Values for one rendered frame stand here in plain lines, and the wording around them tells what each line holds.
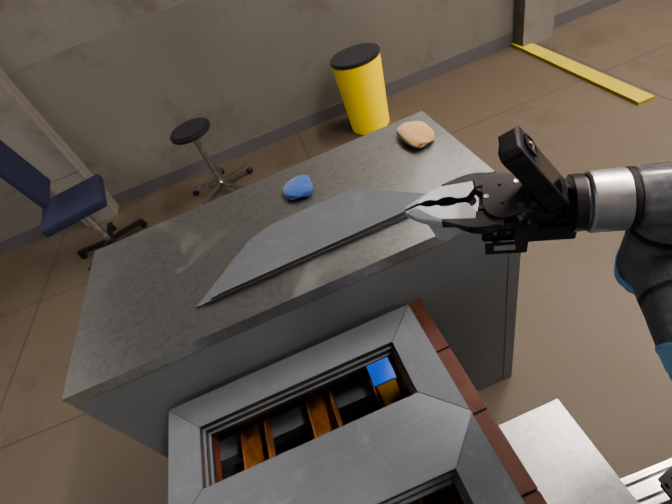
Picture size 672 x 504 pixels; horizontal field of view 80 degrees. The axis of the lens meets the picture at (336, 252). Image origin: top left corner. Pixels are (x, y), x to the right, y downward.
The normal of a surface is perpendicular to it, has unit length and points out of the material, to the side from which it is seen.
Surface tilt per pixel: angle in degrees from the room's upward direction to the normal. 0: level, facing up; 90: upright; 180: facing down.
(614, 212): 70
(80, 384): 0
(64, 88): 90
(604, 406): 0
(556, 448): 0
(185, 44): 90
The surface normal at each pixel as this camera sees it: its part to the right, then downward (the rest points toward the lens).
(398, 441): -0.27, -0.66
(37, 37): 0.26, 0.64
